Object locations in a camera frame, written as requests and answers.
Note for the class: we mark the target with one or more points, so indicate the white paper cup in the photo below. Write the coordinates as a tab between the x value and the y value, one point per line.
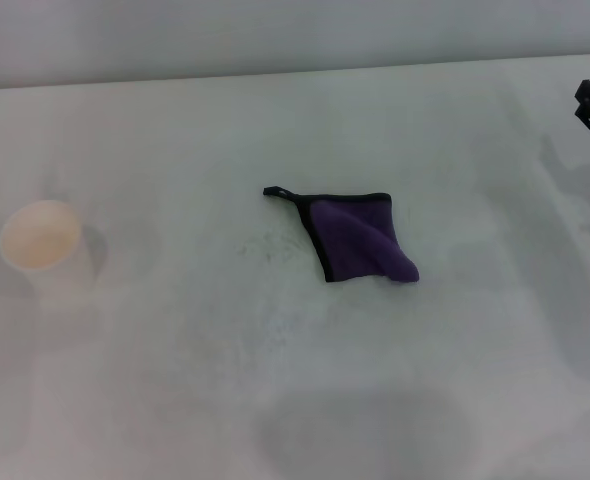
40	235

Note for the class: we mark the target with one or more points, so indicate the purple rag with black trim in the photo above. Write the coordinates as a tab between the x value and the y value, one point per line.
365	240

